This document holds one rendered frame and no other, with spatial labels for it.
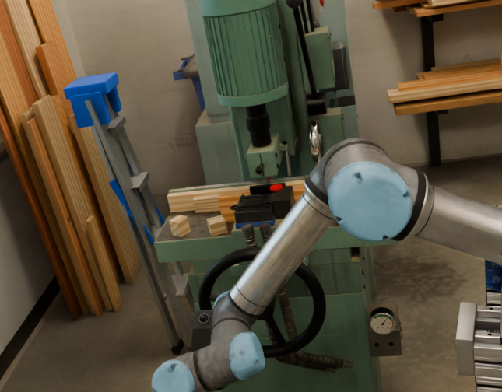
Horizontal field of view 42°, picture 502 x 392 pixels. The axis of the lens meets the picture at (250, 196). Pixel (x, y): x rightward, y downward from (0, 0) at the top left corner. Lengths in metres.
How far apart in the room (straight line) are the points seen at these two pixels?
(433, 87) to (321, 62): 1.93
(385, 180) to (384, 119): 3.19
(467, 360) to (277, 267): 0.46
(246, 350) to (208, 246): 0.54
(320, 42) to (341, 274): 0.61
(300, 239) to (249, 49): 0.54
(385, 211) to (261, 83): 0.66
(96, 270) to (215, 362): 2.04
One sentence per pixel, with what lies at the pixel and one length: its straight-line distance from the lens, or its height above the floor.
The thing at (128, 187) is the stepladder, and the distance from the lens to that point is 2.51.
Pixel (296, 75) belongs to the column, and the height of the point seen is 1.19.
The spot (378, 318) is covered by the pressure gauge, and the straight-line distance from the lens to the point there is 1.64.
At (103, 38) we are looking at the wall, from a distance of 4.20.
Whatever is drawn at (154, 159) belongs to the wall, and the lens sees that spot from 4.34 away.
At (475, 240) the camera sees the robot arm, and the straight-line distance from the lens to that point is 1.08.
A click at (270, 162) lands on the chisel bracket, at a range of 1.65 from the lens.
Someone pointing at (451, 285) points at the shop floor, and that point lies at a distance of 3.02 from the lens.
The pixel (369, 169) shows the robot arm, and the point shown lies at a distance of 0.98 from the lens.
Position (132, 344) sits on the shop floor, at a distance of 2.97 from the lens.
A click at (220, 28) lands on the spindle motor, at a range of 1.55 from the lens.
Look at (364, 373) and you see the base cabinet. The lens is 1.82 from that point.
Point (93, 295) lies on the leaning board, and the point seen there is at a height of 0.12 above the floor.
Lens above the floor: 1.61
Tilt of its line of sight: 23 degrees down
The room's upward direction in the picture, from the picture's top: 10 degrees counter-clockwise
